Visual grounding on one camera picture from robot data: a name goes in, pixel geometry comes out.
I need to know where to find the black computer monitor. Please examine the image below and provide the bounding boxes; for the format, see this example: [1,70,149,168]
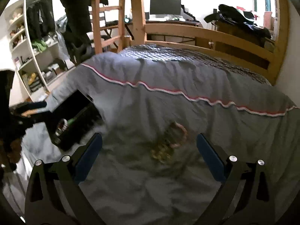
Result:
[149,0,181,15]

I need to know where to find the dark clothes pile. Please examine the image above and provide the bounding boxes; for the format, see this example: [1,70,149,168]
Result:
[204,4,272,39]

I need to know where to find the wooden bed frame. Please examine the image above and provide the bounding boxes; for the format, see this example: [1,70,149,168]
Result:
[131,0,289,85]

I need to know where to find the wooden ladder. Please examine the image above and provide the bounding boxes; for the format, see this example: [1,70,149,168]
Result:
[90,0,126,54]

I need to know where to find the wooden desk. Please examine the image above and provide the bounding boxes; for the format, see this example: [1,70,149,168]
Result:
[124,18,203,43]

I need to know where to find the black office chair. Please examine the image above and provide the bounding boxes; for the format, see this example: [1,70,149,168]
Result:
[63,27,96,66]

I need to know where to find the grey duvet with red trim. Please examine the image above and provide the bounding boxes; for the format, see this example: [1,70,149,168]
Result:
[21,51,300,225]

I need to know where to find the hanging dark clothes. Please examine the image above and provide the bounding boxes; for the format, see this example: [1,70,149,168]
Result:
[26,1,55,41]

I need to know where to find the white shelving unit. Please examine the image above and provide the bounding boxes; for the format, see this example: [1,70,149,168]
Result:
[1,0,74,105]

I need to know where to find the green bangle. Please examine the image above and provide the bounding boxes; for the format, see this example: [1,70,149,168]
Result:
[67,118,76,126]

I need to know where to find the checkered bed sheet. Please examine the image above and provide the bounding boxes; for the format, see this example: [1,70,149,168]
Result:
[120,44,271,85]

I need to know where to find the green folded cloth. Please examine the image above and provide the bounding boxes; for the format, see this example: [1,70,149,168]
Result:
[31,40,48,52]

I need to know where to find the black jewelry box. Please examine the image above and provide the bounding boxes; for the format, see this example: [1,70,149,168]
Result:
[45,90,102,151]

